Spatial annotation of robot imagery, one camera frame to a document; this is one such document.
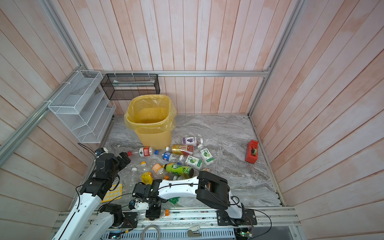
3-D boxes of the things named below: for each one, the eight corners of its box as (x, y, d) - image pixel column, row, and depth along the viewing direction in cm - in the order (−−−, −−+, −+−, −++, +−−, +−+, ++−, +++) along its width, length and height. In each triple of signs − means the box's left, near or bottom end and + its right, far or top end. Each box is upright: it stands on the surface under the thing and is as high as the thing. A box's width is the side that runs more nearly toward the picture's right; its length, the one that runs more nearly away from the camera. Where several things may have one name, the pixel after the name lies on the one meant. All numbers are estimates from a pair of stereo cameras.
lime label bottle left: (178, 164, 95) (177, 161, 92) (181, 156, 99) (181, 152, 96) (199, 171, 92) (200, 168, 88) (202, 163, 96) (203, 159, 92)
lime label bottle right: (206, 166, 94) (207, 163, 91) (195, 149, 102) (195, 146, 99) (213, 162, 96) (214, 159, 93) (202, 145, 104) (203, 142, 101)
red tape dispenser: (244, 161, 97) (247, 156, 91) (246, 144, 105) (249, 138, 100) (254, 164, 95) (257, 159, 90) (255, 146, 104) (258, 141, 99)
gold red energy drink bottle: (166, 157, 98) (165, 152, 93) (167, 149, 101) (166, 144, 96) (194, 157, 98) (194, 152, 93) (193, 149, 101) (194, 144, 96)
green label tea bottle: (163, 172, 91) (161, 165, 83) (166, 166, 94) (164, 158, 86) (191, 183, 87) (191, 177, 79) (193, 176, 90) (194, 169, 82)
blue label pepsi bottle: (154, 159, 97) (152, 155, 93) (157, 153, 100) (155, 149, 95) (178, 165, 94) (178, 161, 90) (180, 158, 97) (180, 154, 93)
